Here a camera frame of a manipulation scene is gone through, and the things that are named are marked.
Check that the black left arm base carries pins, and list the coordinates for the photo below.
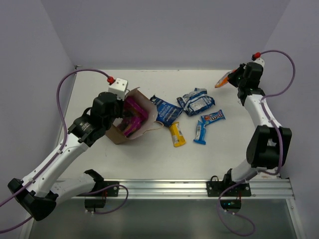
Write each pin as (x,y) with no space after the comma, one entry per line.
(98,200)

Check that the small magenta snack packet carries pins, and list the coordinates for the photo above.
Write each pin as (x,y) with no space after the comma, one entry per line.
(129,125)

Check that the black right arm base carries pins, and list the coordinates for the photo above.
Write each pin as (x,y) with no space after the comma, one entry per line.
(231,195)

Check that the light blue snack bar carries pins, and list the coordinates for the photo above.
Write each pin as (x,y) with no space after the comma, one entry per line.
(200,133)

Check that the yellow snack packet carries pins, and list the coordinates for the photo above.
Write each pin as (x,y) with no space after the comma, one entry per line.
(176,134)

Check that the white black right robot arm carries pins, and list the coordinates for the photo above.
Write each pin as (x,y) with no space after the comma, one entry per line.
(268,148)

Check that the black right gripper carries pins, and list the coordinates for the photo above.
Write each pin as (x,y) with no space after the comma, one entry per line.
(231,77)

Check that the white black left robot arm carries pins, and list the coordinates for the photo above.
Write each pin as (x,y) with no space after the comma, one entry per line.
(39,192)

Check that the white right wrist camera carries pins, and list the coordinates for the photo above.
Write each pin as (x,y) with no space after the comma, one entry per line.
(256,58)

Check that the dark blue snack packet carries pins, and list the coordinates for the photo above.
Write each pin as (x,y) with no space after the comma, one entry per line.
(167,113)

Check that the orange snack packet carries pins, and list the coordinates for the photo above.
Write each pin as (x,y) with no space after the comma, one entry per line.
(223,81)

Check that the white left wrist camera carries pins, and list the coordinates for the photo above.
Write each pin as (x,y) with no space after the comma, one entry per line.
(119,88)

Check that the aluminium mounting rail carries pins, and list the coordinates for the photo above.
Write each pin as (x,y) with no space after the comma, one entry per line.
(196,189)

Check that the magenta snack wrapper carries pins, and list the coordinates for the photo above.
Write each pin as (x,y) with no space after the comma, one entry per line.
(131,105)

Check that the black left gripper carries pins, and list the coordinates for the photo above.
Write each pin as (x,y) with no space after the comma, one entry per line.
(120,109)

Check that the blue white snack bag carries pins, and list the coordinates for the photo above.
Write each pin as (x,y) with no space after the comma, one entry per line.
(196,101)

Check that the blue candy packet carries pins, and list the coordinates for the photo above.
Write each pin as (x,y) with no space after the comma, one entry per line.
(213,117)

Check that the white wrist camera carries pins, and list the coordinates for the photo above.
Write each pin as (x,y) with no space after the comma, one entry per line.
(256,58)
(119,88)

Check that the brown paper bag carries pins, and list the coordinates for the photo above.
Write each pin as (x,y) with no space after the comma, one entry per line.
(117,137)

